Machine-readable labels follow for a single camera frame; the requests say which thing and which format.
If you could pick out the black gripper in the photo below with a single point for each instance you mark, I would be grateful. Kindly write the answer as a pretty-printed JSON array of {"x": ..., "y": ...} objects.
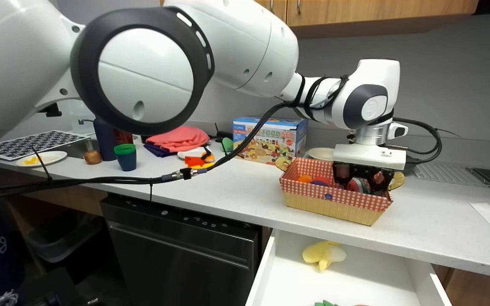
[{"x": 361, "y": 171}]

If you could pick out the yellow white plush toy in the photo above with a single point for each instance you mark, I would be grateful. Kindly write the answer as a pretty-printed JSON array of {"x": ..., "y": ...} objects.
[{"x": 323, "y": 256}]

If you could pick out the wooden front white drawer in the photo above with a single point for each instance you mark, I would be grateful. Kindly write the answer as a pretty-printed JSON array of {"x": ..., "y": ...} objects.
[{"x": 369, "y": 273}]

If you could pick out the orange plush with green leaves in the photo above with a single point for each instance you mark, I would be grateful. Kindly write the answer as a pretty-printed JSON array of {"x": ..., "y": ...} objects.
[{"x": 325, "y": 304}]

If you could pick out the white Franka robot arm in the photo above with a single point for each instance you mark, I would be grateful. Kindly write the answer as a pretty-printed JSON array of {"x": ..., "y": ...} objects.
[{"x": 143, "y": 69}]

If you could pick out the open wooden sink cabinet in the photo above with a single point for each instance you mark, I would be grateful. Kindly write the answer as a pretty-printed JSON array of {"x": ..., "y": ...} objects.
[{"x": 46, "y": 202}]

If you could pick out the yellow round toy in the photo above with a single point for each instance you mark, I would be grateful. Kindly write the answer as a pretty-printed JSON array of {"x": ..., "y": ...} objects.
[{"x": 398, "y": 181}]

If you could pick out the red checkered woven basket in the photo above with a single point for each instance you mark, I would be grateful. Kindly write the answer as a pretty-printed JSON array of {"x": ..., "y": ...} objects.
[{"x": 335, "y": 207}]

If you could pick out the purple toy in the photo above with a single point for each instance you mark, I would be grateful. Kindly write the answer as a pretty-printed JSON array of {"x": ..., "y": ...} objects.
[{"x": 320, "y": 183}]

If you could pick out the white bowl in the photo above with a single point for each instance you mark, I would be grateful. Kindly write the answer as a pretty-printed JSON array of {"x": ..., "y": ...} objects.
[{"x": 320, "y": 154}]

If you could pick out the small orange toy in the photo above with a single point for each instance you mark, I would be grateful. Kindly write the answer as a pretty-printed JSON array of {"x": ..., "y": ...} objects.
[{"x": 304, "y": 179}]

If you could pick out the small toy food piece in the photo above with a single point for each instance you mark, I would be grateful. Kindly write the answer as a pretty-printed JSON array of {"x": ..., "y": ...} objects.
[{"x": 282, "y": 164}]

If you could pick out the blue toy food box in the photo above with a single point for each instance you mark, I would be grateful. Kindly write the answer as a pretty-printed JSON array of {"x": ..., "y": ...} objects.
[{"x": 272, "y": 142}]

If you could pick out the yellow toy fry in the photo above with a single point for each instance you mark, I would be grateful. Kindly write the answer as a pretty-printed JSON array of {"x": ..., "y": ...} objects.
[{"x": 207, "y": 166}]

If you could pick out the black toy piece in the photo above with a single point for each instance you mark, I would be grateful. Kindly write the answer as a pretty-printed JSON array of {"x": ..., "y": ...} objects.
[{"x": 206, "y": 151}]

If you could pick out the red toy fries holder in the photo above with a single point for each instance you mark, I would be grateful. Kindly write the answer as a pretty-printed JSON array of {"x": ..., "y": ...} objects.
[{"x": 194, "y": 161}]

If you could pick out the wooden base cabinet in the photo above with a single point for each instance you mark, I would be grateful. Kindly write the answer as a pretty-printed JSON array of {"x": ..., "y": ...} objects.
[{"x": 483, "y": 292}]

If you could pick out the wooden upper cabinet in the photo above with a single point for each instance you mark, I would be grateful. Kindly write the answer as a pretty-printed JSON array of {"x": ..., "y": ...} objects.
[{"x": 398, "y": 11}]

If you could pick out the small white plate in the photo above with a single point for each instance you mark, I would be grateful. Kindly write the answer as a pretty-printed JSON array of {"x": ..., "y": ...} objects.
[{"x": 187, "y": 152}]

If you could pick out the pink cloth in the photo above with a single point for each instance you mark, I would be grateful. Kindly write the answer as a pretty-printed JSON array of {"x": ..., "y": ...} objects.
[{"x": 179, "y": 139}]

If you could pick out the black steel dishwasher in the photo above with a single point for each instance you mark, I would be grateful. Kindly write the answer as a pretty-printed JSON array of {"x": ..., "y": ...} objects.
[{"x": 182, "y": 266}]

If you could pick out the dark blue cloth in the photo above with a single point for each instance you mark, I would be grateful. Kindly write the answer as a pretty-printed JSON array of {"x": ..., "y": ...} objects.
[{"x": 153, "y": 151}]

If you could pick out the green and blue cup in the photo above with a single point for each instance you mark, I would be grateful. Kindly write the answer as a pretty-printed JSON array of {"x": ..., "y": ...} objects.
[{"x": 126, "y": 159}]

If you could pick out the dark red can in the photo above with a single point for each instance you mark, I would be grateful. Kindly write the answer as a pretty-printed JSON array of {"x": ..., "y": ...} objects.
[{"x": 124, "y": 137}]

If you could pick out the blue bottle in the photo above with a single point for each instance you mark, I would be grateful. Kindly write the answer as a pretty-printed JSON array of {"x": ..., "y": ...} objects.
[{"x": 104, "y": 145}]

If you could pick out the brown toy ball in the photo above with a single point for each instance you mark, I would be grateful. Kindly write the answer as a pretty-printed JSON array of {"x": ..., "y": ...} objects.
[{"x": 92, "y": 157}]

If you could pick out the steel sink basin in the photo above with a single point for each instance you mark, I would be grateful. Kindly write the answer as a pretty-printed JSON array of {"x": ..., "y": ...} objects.
[{"x": 76, "y": 149}]

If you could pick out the black plastic bin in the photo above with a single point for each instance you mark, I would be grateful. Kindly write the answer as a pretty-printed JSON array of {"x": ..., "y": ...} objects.
[{"x": 63, "y": 241}]

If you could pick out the white oval plate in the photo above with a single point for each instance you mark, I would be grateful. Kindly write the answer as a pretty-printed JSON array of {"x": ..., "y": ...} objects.
[{"x": 46, "y": 159}]

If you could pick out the grey grid drying mat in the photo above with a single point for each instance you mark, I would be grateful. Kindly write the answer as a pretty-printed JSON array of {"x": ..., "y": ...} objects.
[{"x": 41, "y": 142}]

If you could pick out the yellow toy food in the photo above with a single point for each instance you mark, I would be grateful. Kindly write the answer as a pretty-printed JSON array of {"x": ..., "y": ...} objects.
[{"x": 29, "y": 161}]

